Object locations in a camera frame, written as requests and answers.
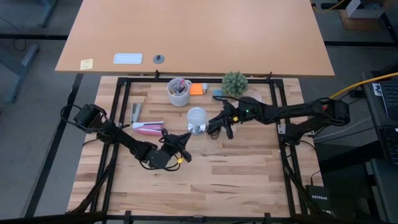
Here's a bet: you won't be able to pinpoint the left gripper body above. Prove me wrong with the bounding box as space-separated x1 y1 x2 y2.
160 129 192 163

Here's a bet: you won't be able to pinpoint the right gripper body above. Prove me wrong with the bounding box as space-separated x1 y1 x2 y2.
223 96 264 140

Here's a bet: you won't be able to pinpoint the black lamp cable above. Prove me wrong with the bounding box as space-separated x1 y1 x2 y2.
206 95 246 140

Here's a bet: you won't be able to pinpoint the chrome lamp base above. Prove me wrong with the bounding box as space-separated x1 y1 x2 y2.
187 122 207 136

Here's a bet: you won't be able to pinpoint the clear glass with paper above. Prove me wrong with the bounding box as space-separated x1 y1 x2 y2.
186 106 208 127

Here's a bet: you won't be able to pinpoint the pink and white stapler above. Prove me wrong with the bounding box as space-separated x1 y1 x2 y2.
132 120 165 137

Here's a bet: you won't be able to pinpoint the green artificial succulent plant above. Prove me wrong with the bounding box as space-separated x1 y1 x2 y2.
221 71 249 98

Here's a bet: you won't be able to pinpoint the orange sticky note pad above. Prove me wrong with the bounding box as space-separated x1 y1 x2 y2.
189 83 204 96

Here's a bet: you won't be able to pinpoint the white ribbed pen cup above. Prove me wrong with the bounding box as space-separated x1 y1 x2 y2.
167 77 192 108

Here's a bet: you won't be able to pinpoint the beige desk top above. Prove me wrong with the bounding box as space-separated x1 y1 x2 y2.
55 0 336 78

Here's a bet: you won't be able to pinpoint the white rectangular label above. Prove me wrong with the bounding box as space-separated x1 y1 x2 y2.
113 53 144 65

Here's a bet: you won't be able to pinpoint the yellow sticky note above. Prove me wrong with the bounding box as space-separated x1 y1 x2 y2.
80 58 94 71

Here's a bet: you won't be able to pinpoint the cardboard box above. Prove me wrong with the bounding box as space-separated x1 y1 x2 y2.
338 8 395 31

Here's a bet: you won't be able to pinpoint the black laptop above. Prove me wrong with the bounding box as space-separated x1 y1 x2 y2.
361 70 398 127

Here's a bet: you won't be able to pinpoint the black keyboard blue lights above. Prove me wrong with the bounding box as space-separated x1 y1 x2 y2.
376 126 398 166

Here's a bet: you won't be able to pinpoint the grey white device box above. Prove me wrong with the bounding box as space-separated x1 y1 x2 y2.
345 0 386 19

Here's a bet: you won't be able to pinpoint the grey desk leg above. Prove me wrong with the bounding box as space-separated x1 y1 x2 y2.
0 43 40 104
39 0 59 28

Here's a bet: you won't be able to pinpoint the black aluminium table frame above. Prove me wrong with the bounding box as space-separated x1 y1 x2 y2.
65 70 336 224

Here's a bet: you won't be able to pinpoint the black cable bundle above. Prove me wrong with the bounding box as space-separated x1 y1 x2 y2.
279 146 321 216
70 144 116 215

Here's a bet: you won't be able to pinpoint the black Netgear switch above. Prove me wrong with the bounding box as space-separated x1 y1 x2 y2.
305 184 331 213

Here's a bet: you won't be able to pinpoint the yellow cable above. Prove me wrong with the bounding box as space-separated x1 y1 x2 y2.
312 0 346 14
331 72 398 99

